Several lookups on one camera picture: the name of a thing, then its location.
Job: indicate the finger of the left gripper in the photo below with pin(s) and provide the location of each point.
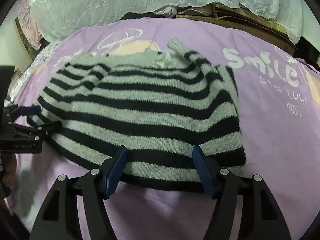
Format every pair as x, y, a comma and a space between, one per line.
15, 111
41, 130

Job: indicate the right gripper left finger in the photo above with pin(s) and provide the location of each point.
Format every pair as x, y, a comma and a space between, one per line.
58, 216

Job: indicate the black grey striped sweater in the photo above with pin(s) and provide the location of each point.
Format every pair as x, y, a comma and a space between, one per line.
158, 105

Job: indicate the person's hand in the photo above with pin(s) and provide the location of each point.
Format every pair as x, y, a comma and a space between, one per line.
10, 165

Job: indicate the floral purple white cloth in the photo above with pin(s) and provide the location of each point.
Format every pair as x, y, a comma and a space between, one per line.
43, 57

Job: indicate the pink floral cloth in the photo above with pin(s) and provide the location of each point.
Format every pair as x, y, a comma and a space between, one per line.
28, 24

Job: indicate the white lace cover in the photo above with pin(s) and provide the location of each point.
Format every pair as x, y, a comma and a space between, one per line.
57, 19

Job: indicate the purple smile bed sheet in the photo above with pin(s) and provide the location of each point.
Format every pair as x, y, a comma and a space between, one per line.
279, 122

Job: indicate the brown woven mat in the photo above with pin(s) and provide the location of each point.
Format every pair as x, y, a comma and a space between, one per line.
241, 19

